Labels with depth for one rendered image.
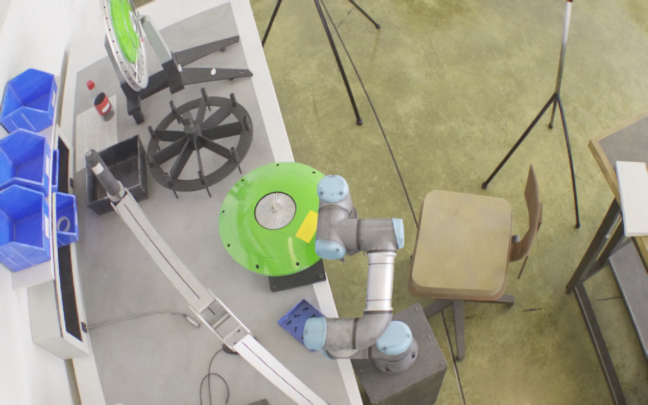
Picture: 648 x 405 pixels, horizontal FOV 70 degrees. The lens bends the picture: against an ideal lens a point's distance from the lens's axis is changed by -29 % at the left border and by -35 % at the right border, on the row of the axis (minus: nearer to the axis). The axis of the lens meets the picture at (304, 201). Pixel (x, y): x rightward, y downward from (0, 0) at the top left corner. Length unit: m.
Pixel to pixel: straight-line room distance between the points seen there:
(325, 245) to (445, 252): 0.81
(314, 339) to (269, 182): 0.54
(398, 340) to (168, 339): 0.68
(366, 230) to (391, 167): 1.63
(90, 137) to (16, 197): 0.65
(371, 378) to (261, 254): 0.46
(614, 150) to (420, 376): 1.01
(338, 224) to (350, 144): 1.71
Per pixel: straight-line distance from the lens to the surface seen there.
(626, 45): 3.94
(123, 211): 1.39
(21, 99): 2.22
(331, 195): 1.36
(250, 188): 1.72
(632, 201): 1.88
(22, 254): 1.72
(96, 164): 1.41
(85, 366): 1.95
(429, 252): 2.08
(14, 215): 1.89
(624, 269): 2.60
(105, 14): 1.75
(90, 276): 2.02
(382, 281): 1.32
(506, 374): 2.60
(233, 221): 1.69
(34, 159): 2.01
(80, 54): 2.77
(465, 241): 2.09
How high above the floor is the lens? 2.52
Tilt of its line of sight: 60 degrees down
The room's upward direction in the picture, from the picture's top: 21 degrees counter-clockwise
